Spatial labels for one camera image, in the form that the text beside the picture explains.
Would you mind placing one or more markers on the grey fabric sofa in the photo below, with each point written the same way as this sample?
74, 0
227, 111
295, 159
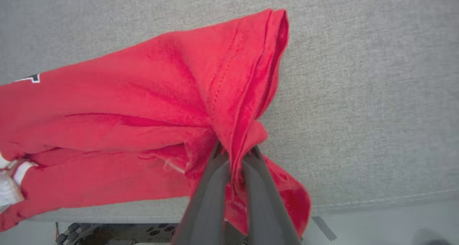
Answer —
358, 94

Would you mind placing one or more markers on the red t-shirt with white sleeves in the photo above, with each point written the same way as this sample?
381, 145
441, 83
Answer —
143, 112

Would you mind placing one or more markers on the dark robot base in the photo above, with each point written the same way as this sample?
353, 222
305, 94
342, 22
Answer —
125, 234

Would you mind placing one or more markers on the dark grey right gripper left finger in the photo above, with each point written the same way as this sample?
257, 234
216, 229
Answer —
208, 202

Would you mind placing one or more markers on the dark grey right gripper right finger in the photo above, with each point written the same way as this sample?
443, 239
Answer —
265, 209

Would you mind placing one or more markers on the grey tape strip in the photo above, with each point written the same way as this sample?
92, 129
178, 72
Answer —
324, 229

